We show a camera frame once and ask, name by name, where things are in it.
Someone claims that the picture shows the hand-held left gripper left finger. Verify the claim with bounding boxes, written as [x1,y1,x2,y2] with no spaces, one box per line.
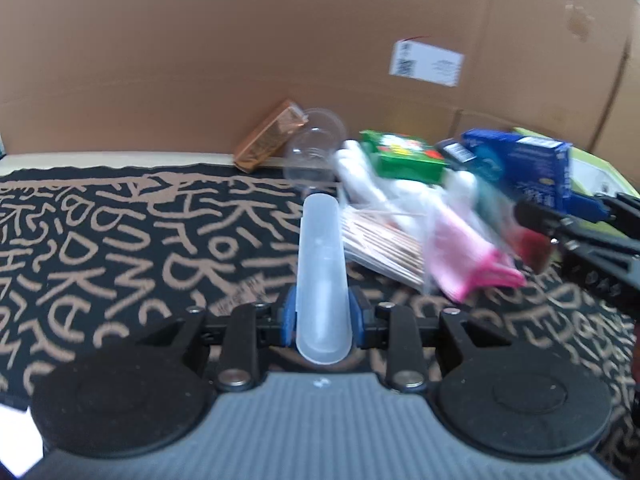
[132,285,301,393]

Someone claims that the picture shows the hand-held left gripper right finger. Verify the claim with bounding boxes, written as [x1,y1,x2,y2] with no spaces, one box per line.
[348,286,506,393]

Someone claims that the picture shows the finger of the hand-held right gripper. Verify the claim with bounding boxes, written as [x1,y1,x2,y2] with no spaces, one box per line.
[569,191,640,241]
[514,199,640,318]

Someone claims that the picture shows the translucent plastic tube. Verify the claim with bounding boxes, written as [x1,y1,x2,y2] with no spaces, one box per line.
[295,194,351,365]

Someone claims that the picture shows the light green tray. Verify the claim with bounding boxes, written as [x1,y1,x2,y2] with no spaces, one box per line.
[512,127,632,197]

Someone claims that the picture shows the dark red object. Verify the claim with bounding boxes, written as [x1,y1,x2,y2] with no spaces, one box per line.
[517,227,557,273]

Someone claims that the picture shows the pink plastic bag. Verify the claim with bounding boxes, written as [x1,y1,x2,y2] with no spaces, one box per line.
[425,205,526,303]

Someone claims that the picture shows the pack of wooden sticks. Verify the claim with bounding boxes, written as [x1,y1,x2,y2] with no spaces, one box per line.
[340,207,436,291]

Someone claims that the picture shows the blue box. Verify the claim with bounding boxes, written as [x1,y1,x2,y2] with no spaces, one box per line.
[460,129,573,211]

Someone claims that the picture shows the white plastic bag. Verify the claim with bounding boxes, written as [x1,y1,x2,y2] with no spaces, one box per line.
[332,140,481,223]

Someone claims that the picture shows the clear plastic cup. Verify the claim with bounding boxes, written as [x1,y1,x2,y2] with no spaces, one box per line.
[282,108,347,196]

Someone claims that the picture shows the green printed box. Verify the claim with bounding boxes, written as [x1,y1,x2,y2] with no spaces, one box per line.
[360,130,448,186]

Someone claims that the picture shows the dark packet with white label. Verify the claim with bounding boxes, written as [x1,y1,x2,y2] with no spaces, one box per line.
[436,139,477,170]

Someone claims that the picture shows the black tan patterned mat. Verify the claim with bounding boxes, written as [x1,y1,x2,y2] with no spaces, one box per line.
[0,162,640,480]

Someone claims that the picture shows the brown foil packet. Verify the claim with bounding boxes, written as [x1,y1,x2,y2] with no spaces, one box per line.
[233,99,310,175]

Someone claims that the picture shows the white shipping label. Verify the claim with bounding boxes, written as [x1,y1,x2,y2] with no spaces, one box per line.
[389,37,466,88]

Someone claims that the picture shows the large cardboard box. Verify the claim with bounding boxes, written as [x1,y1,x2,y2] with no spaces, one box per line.
[0,0,640,173]

